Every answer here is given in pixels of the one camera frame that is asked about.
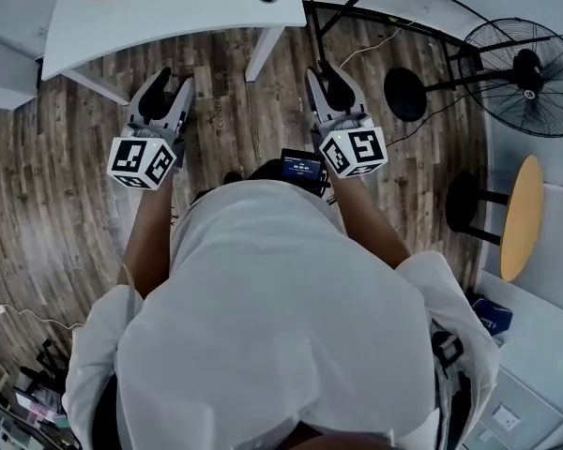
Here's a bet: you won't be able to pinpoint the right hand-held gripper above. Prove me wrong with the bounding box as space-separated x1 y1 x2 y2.
305 61 388 180

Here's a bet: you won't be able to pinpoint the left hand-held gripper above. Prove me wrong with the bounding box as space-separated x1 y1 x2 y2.
106 67 196 191

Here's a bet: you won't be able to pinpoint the person's left forearm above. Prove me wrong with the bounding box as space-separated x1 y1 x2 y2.
116 171 177 300

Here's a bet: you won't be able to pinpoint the person's right forearm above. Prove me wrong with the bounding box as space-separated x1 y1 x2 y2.
327 173 412 271

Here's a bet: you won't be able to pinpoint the black screen device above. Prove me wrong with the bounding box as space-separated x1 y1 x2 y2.
280 147 332 199

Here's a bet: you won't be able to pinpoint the white table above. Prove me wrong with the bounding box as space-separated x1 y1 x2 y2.
40 0 309 108

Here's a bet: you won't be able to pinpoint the person's black trousers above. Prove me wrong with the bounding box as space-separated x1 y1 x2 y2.
190 186 226 208

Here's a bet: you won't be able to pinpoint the black floor fan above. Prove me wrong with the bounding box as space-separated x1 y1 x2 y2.
382 17 563 139

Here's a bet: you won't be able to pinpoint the round yellow top side table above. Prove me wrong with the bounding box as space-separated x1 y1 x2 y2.
445 154 545 283

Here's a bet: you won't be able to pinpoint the person's white shirt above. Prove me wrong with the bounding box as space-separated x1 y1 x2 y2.
61 179 501 450

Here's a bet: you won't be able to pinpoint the blue bag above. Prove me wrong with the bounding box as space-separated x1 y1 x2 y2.
470 297 514 338

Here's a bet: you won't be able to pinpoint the black harness buckle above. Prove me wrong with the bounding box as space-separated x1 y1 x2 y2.
430 329 466 370

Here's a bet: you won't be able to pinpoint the cluttered dark desk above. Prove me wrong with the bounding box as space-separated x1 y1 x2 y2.
0 338 77 450

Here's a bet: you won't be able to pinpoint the thin white floor cable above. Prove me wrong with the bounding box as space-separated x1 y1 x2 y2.
338 27 403 70

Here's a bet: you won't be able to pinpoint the black fan cable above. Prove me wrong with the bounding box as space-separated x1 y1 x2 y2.
385 104 452 149

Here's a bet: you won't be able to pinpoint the white wall socket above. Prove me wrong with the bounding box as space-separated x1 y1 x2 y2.
491 402 523 432

